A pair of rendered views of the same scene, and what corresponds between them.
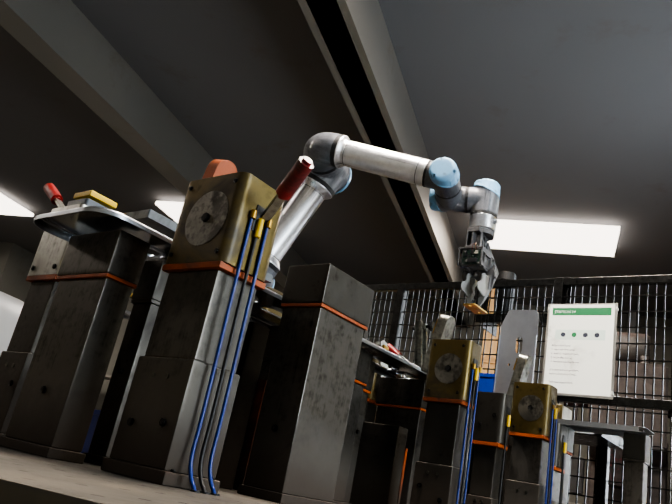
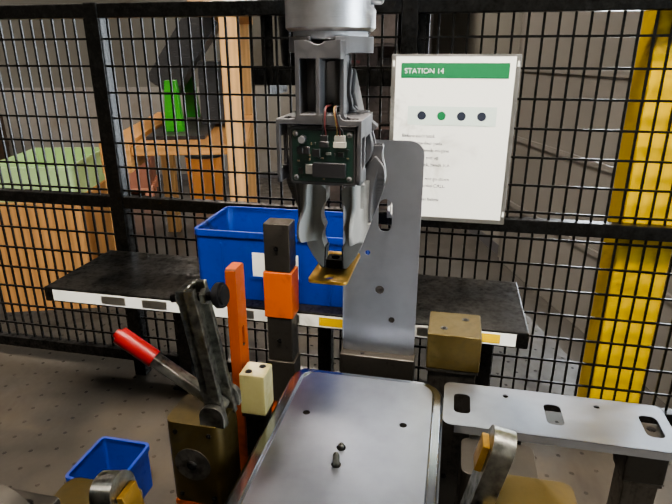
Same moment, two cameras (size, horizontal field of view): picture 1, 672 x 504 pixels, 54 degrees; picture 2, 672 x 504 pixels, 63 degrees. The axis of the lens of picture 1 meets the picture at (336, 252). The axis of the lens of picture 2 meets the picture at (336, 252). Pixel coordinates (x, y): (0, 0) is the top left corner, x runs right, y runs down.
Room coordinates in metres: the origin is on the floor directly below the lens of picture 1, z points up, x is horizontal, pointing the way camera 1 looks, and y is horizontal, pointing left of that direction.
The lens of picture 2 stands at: (1.25, -0.16, 1.45)
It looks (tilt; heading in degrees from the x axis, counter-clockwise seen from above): 20 degrees down; 332
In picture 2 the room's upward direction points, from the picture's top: straight up
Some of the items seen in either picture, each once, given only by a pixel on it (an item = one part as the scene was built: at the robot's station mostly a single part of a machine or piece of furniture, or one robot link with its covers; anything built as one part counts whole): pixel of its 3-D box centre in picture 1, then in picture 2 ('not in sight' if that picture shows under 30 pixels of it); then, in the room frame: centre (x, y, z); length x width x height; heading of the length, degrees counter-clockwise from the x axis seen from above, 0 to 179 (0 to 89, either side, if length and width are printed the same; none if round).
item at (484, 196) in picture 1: (484, 200); not in sight; (1.68, -0.38, 1.57); 0.09 x 0.08 x 0.11; 71
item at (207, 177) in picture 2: not in sight; (206, 181); (6.49, -1.52, 0.28); 0.36 x 0.35 x 0.56; 71
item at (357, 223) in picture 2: (480, 288); (352, 228); (1.67, -0.40, 1.30); 0.06 x 0.03 x 0.09; 140
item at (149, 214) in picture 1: (195, 251); not in sight; (1.39, 0.30, 1.16); 0.37 x 0.14 x 0.02; 140
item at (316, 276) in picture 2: (475, 307); (335, 262); (1.70, -0.40, 1.26); 0.08 x 0.04 x 0.01; 140
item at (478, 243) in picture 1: (477, 251); (329, 111); (1.68, -0.38, 1.41); 0.09 x 0.08 x 0.12; 140
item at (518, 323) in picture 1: (515, 364); (380, 253); (1.90, -0.58, 1.17); 0.12 x 0.01 x 0.34; 50
